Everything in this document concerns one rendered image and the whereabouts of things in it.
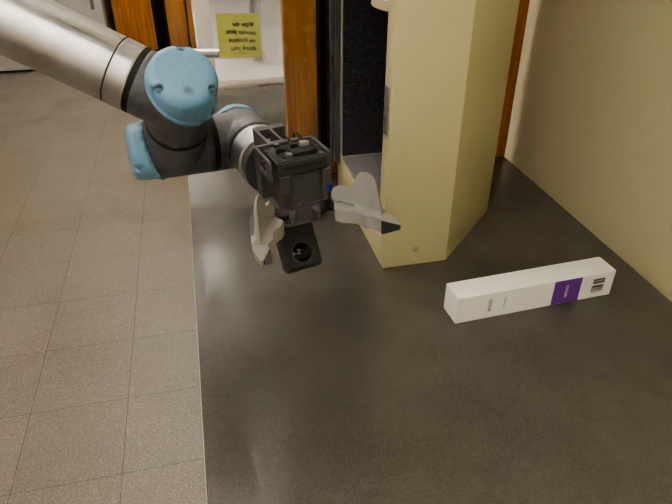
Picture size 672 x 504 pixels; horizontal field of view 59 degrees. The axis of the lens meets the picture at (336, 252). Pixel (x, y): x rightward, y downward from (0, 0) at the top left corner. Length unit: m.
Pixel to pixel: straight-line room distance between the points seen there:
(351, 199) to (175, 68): 0.23
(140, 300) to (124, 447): 0.75
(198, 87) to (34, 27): 0.17
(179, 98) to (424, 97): 0.37
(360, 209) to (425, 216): 0.31
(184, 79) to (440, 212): 0.47
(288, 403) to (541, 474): 0.30
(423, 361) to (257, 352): 0.22
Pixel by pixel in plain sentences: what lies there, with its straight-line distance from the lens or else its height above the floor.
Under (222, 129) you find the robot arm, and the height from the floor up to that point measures 1.21.
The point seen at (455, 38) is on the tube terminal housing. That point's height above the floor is 1.30.
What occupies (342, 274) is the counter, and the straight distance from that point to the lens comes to 0.96.
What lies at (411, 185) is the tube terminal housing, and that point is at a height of 1.09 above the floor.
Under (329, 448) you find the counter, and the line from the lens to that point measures 0.71.
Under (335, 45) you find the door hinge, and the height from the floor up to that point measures 1.22.
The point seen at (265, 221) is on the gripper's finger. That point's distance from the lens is 0.62.
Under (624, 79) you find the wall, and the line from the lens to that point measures 1.13.
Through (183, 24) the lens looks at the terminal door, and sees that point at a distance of 1.15.
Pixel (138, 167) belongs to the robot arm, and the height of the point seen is 1.18.
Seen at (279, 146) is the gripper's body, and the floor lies 1.24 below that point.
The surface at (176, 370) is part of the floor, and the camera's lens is 2.22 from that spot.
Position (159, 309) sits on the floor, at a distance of 2.51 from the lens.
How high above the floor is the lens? 1.49
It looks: 33 degrees down
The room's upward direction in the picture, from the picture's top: straight up
